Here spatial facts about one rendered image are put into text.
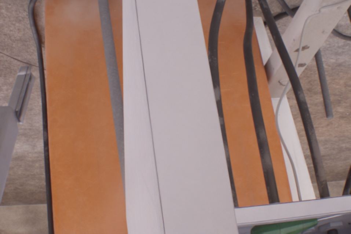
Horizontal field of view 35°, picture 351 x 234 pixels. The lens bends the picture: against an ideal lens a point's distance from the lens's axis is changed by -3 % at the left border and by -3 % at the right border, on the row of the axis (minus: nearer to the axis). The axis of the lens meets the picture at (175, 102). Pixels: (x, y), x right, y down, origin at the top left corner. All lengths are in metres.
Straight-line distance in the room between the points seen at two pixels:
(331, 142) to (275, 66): 1.38
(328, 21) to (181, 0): 0.95
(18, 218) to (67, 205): 1.80
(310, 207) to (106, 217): 0.56
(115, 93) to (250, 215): 0.51
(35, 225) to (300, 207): 2.35
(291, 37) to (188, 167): 1.03
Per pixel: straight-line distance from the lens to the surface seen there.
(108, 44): 1.12
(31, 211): 2.90
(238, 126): 1.19
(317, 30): 1.14
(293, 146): 1.35
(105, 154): 1.13
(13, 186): 2.60
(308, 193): 1.32
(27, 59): 1.57
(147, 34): 0.17
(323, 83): 1.58
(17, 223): 2.88
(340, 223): 0.78
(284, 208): 0.60
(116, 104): 1.02
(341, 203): 0.63
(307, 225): 0.67
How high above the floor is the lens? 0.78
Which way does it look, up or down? 24 degrees down
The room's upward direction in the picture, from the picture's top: 172 degrees clockwise
